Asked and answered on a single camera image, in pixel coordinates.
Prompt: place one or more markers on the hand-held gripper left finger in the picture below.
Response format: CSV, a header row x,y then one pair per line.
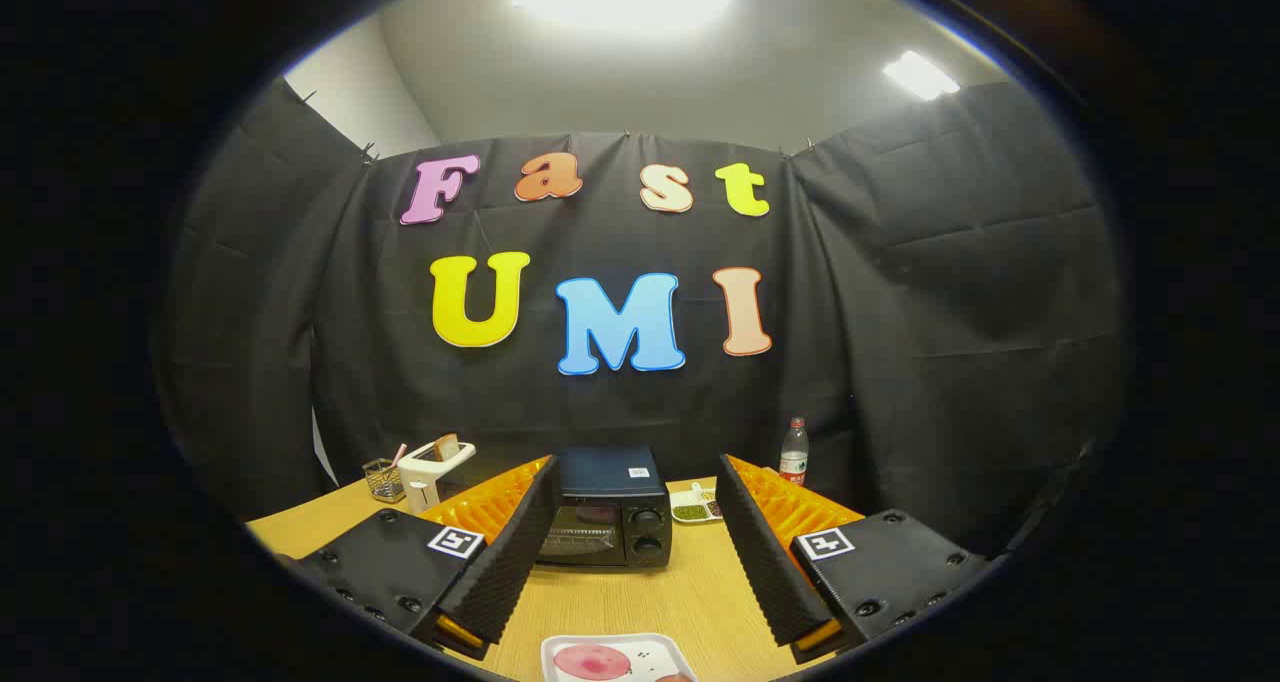
x,y
505,562

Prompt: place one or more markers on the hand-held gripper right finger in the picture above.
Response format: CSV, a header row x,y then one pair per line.
x,y
765,562

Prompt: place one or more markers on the pink ham slice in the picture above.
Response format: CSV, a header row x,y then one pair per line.
x,y
590,662

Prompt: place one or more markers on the black toaster oven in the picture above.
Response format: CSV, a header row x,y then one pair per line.
x,y
610,477

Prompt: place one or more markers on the white square plate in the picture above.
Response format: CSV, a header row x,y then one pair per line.
x,y
650,652

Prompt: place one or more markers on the white pop-up toaster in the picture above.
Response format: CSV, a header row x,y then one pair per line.
x,y
425,482

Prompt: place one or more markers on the white divided bean dish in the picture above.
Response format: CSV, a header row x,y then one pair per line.
x,y
690,512

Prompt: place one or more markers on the clear plastic water bottle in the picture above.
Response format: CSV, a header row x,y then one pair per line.
x,y
793,457

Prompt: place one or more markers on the brown bread slice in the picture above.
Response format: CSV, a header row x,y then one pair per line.
x,y
447,447

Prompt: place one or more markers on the black backdrop cloth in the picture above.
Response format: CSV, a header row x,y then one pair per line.
x,y
900,312

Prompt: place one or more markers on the small ceiling light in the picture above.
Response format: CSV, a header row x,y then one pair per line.
x,y
920,75

